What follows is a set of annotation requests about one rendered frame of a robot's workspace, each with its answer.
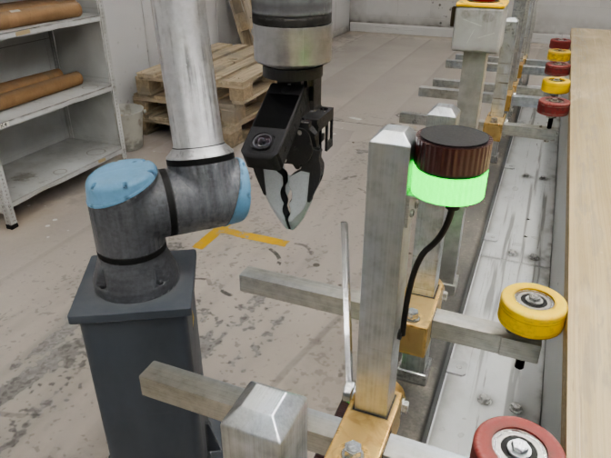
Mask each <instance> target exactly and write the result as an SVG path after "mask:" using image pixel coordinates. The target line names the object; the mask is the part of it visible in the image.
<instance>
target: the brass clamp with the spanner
mask: <svg viewBox="0 0 611 458"><path fill-rule="evenodd" d="M355 394H356V392H355V393H354V395H353V397H352V399H351V401H350V403H349V405H348V407H347V409H346V412H345V414H344V416H343V419H342V421H341V423H340V424H339V426H338V428H337V430H336V434H335V436H334V438H333V440H332V442H331V443H330V446H329V448H328V450H327V452H326V455H325V457H324V458H343V457H342V451H343V449H344V448H345V443H347V442H349V441H352V440H355V441H357V442H358V443H361V449H362V451H363V453H364V458H383V454H384V451H385V448H386V445H387V442H388V439H389V436H390V434H391V433H392V434H397V431H398V428H399V424H400V416H401V414H402V413H403V414H407V411H408V407H409V401H405V399H406V395H405V392H404V389H403V388H402V386H401V385H400V384H399V383H398V382H396V391H395V397H394V400H393V402H392V404H391V407H390V409H389V412H388V415H387V417H386V418H385V417H381V416H378V415H375V414H371V413H367V412H363V411H360V410H357V409H355Z"/></svg>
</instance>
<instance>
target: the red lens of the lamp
mask: <svg viewBox="0 0 611 458"><path fill-rule="evenodd" d="M423 129H425V128H423ZM423 129H420V130H419V131H417V132H416V142H415V152H414V164H415V165H416V166H417V167H418V168H420V169H422V170H424V171H426V172H429V173H431V174H437V175H442V176H450V177H468V176H475V175H479V174H483V173H485V172H486V171H487V170H488V169H489V165H490V159H491V153H492V147H493V142H494V139H493V137H492V136H491V135H490V134H487V135H488V136H489V142H488V143H487V144H485V145H483V146H480V147H476V148H464V149H463V148H448V147H443V146H438V145H434V144H430V143H428V142H426V141H424V140H423V139H422V138H421V137H420V133H421V131H422V130H423Z"/></svg>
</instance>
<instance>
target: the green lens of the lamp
mask: <svg viewBox="0 0 611 458"><path fill-rule="evenodd" d="M487 176H488V170H487V171H486V172H485V173H484V174H483V175H481V176H479V177H477V178H473V179H465V180H451V179H443V178H438V177H434V176H431V175H428V174H425V173H423V172H421V171H420V170H418V169H417V167H416V165H415V164H414V163H413V172H412V182H411V192H412V193H413V195H415V196H416V197H417V198H419V199H421V200H423V201H425V202H428V203H430V204H438V205H443V206H468V205H472V204H477V203H479V202H480V201H482V200H483V199H484V197H485V192H486V181H487Z"/></svg>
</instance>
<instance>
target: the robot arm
mask: <svg viewBox="0 0 611 458"><path fill-rule="evenodd" d="M150 1H151V7H152V13H153V19H154V25H155V36H156V41H157V48H158V53H159V60H160V65H161V71H162V77H163V83H164V89H165V100H166V106H167V112H168V118H169V124H170V129H171V135H172V141H173V148H172V150H171V151H170V153H169V154H168V155H167V157H166V158H165V159H166V165H167V168H163V169H157V167H156V165H155V164H154V163H153V162H151V161H149V160H147V161H146V160H145V159H125V160H120V161H117V162H112V163H109V164H105V165H103V166H101V167H99V168H97V169H95V170H94V171H93V172H92V173H91V174H90V175H89V176H88V177H87V179H86V181H85V193H86V204H87V207H88V212H89V216H90V221H91V225H92V230H93V235H94V239H95V248H96V252H97V260H96V265H95V271H94V276H93V284H94V288H95V292H96V294H97V295H98V296H99V297H100V298H102V299H104V300H106V301H108V302H111V303H115V304H138V303H143V302H147V301H150V300H153V299H155V298H158V297H160V296H162V295H164V294H166V293H168V292H169V291H171V290H172V289H173V288H174V287H175V286H176V284H177V282H178V280H179V276H180V275H179V268H178V264H177V262H176V260H175V258H174V257H173V255H172V254H171V252H170V250H169V249H168V247H167V245H166V239H165V238H166V237H169V236H174V235H179V234H188V233H192V232H197V231H202V230H207V229H212V228H217V227H222V226H223V227H225V226H229V225H230V224H235V223H239V222H242V221H243V220H245V218H246V217H247V215H248V213H249V210H250V204H251V184H250V178H249V173H248V170H247V167H246V166H245V163H246V164H247V166H248V167H251V168H254V172H255V176H256V179H257V181H258V183H259V185H260V187H261V189H262V192H263V194H264V195H265V197H266V199H267V201H268V203H269V204H270V206H271V208H272V209H273V211H274V213H275V215H276V216H277V218H278V219H279V220H280V222H281V223H282V224H283V226H284V227H285V228H286V229H291V230H294V229H295V228H296V227H297V226H298V225H299V224H300V223H301V222H302V220H303V219H304V217H305V216H306V212H307V211H308V208H309V206H310V204H311V203H312V201H313V196H314V194H315V192H316V189H317V187H318V186H319V184H320V182H321V180H322V177H323V174H324V169H325V163H324V160H323V158H322V151H323V149H322V142H323V141H324V140H325V151H328V150H329V149H330V148H331V147H332V146H333V121H334V107H327V106H322V105H321V76H323V65H324V64H326V63H328V62H329V61H330V60H331V58H332V32H333V22H332V0H251V2H252V22H253V28H252V29H251V34H252V35H253V36H254V57H255V60H256V61H257V62H258V63H259V64H261V65H263V77H265V78H267V79H270V80H275V81H277V84H276V83H272V84H271V85H270V86H269V89H268V91H267V93H266V95H265V99H264V101H263V103H262V104H261V106H260V109H259V111H258V113H257V115H256V117H255V121H254V122H253V124H252V127H251V129H250V131H249V133H248V135H247V138H246V140H245V142H244V144H243V147H242V149H241V153H242V155H243V157H244V159H245V162H244V160H243V159H241V158H239V157H235V154H234V149H233V148H231V147H230V146H229V145H228V144H226V143H225V141H224V138H223V131H222V125H221V117H220V111H219V104H218V97H217V91H216V83H215V70H214V64H213V57H212V50H211V43H210V36H209V29H208V23H207V15H206V9H205V0H150ZM328 122H330V138H329V139H328ZM324 127H326V137H325V133H322V129H323V128H324ZM285 164H292V165H293V166H294V167H295V169H299V168H300V167H301V166H302V167H301V169H299V170H297V171H295V172H294V173H293V174H292V175H290V174H287V171H286V170H285ZM290 190H291V192H292V199H291V201H290V203H289V207H290V213H289V211H288V207H287V203H288V197H287V196H288V194H289V192H290Z"/></svg>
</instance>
